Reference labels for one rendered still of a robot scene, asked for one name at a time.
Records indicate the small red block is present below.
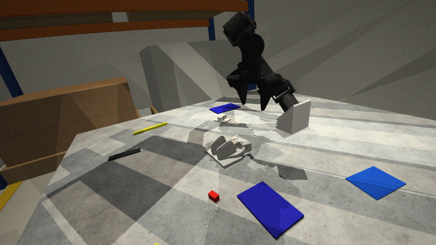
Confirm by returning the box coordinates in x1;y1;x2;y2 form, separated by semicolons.
208;190;219;203

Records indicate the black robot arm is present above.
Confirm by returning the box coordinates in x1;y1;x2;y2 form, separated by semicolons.
223;11;299;112

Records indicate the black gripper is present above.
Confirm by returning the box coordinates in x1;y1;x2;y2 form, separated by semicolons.
234;57;282;111

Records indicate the dark grey flat bar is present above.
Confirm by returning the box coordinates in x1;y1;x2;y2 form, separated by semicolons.
108;148;140;161

